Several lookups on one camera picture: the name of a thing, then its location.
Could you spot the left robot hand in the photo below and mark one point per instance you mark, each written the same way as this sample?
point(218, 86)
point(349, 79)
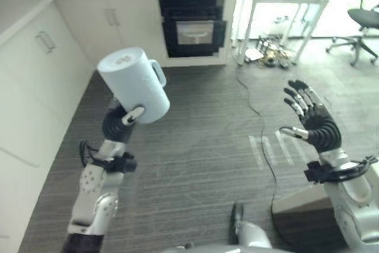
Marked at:
point(116, 127)

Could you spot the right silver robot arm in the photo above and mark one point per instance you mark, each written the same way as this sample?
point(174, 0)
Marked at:
point(349, 193)

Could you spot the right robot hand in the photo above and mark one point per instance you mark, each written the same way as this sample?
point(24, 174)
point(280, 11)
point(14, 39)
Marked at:
point(319, 122)

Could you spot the black office chair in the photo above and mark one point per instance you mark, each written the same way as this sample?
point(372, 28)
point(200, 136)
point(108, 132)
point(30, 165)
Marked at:
point(359, 28)

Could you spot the black built-in dishwasher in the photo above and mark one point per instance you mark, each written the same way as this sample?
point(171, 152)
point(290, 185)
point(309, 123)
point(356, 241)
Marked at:
point(192, 25)

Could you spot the white kitchen cabinet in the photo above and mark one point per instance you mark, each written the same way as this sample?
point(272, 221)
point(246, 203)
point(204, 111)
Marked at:
point(35, 66)

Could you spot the wooden box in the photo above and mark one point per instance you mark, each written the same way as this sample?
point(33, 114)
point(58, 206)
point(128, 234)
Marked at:
point(308, 217)

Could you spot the light blue mug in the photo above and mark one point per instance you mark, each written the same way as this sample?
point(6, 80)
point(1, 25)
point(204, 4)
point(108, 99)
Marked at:
point(134, 84)

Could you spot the white plate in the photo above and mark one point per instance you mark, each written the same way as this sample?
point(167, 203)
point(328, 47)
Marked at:
point(254, 54)

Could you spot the white metal table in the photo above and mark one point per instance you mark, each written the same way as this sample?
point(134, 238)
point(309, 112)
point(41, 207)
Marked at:
point(281, 13)

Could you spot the silver robot leg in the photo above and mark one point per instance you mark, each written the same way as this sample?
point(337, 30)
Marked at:
point(248, 230)

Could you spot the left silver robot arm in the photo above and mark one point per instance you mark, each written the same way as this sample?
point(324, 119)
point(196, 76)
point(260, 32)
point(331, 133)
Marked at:
point(94, 188)

